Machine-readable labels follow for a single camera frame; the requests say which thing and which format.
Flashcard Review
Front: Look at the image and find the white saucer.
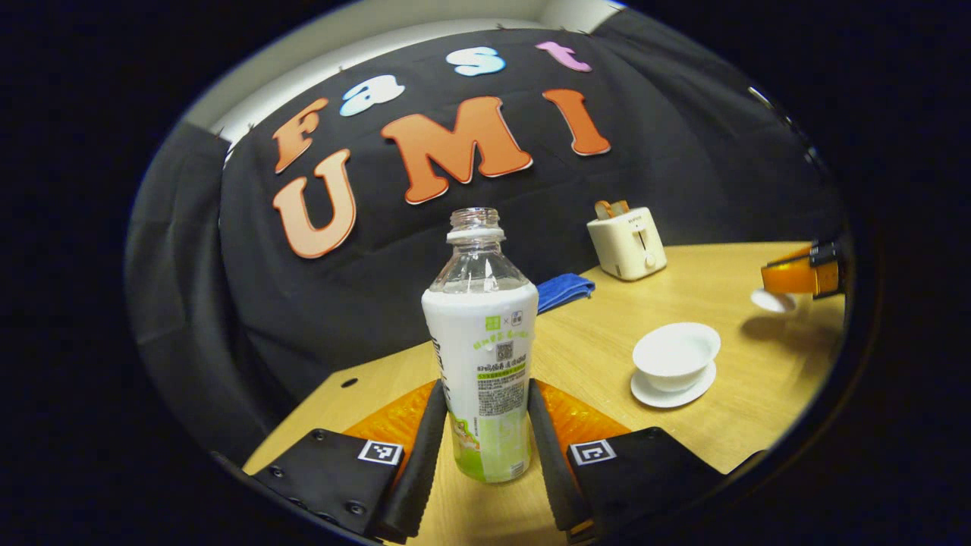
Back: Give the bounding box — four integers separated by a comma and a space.
630, 361, 718, 410

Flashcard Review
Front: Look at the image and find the clear water bottle green label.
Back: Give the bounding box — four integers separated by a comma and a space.
421, 207, 539, 484

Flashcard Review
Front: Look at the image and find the cream toaster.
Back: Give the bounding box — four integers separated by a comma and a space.
586, 206, 668, 282

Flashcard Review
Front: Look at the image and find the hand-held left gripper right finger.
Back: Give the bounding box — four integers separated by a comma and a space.
527, 378, 725, 544

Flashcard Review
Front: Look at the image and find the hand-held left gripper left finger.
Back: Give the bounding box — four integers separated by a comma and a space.
247, 379, 448, 544

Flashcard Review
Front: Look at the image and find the white teacup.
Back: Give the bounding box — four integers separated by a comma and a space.
633, 322, 721, 393

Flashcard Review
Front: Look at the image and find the metal backdrop frame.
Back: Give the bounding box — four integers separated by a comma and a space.
747, 85, 829, 177

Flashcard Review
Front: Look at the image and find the blue towel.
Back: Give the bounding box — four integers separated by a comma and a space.
536, 273, 596, 315

